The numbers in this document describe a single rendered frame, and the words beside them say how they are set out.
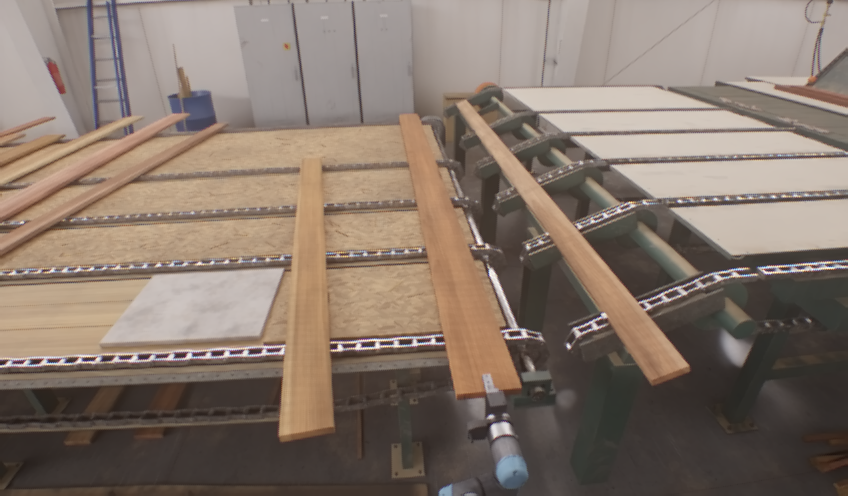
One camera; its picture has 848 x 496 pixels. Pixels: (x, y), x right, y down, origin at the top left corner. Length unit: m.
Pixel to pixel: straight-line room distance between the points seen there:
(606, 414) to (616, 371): 0.24
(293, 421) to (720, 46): 8.76
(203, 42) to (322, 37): 2.00
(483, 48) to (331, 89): 2.49
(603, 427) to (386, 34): 5.72
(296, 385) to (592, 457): 1.30
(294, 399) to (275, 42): 5.86
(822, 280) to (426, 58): 6.16
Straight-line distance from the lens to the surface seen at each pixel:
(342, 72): 6.69
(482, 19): 7.38
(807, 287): 2.08
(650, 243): 2.17
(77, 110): 8.66
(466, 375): 1.41
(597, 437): 2.03
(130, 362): 1.82
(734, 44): 9.33
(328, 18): 6.65
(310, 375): 1.46
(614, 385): 1.81
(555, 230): 2.15
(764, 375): 2.62
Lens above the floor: 1.90
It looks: 28 degrees down
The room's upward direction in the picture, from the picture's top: 1 degrees counter-clockwise
